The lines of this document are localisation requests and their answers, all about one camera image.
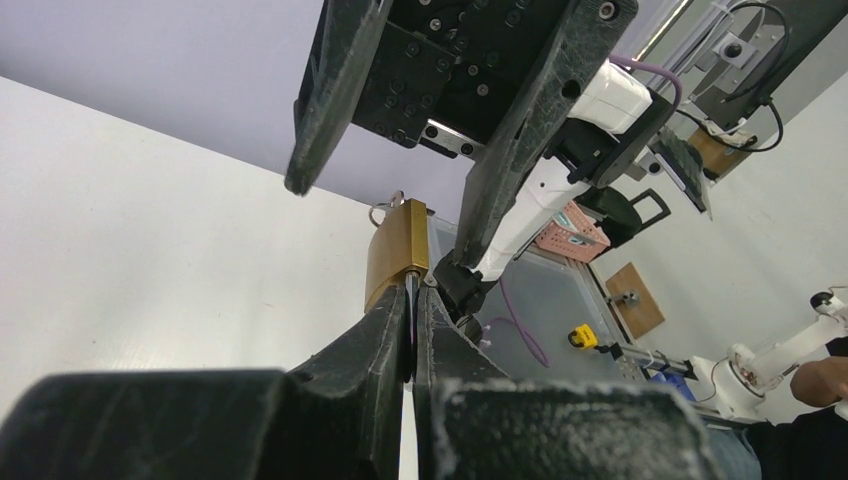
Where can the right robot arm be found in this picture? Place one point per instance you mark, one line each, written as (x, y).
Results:
(611, 121)

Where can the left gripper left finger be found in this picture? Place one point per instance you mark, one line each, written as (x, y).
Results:
(335, 416)

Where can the wooden block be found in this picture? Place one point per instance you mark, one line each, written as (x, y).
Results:
(630, 297)

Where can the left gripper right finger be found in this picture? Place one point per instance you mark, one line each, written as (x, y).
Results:
(475, 422)

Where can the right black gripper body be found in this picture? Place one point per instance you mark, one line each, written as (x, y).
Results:
(445, 74)

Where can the yellow tape measure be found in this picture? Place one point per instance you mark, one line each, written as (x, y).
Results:
(583, 337)

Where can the pink plastic basket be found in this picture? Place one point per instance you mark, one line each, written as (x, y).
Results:
(572, 234)

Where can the person hand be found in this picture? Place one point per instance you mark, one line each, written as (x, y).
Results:
(820, 383)

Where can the small brass padlock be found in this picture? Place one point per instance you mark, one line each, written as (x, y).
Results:
(398, 261)

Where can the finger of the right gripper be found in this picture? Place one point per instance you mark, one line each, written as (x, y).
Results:
(344, 45)
(575, 50)

